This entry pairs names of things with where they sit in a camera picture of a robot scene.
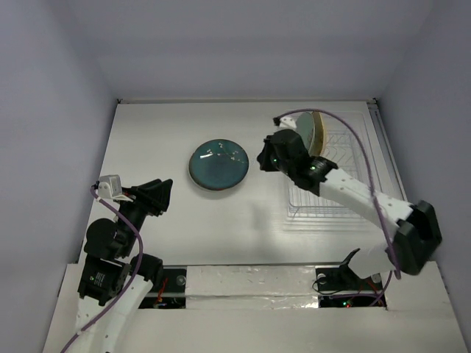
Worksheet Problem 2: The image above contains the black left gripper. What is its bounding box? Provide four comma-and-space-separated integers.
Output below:
115, 176, 173, 254

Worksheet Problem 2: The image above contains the yellow cream plate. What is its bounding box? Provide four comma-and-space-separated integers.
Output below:
309, 112, 327, 156

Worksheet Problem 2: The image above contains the light green plate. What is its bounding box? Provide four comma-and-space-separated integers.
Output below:
296, 113, 315, 155

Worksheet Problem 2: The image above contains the dark teal brown-rimmed plate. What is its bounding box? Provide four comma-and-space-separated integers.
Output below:
188, 139, 249, 189

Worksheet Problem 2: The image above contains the red plate teal flower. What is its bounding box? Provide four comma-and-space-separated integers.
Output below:
196, 185, 239, 194

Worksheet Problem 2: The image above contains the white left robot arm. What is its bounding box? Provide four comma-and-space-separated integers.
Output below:
62, 175, 173, 352

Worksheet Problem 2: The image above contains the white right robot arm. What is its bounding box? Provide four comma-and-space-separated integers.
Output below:
257, 129, 442, 288

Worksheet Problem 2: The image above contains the white foam strip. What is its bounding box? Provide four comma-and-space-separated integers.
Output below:
185, 265, 319, 310

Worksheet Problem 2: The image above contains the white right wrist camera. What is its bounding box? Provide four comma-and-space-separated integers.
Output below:
273, 115, 297, 130

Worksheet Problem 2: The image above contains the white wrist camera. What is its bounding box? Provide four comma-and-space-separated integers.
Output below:
273, 115, 297, 130
91, 174, 131, 202

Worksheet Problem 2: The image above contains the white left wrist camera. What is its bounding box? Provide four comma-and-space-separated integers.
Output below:
91, 174, 131, 202

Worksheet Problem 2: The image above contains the white wire dish rack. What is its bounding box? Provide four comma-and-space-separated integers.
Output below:
280, 109, 379, 224

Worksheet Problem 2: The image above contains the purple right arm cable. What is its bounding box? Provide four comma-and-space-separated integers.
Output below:
272, 109, 402, 308

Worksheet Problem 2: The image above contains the aluminium table edge rail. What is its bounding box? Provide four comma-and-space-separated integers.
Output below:
367, 98, 428, 260

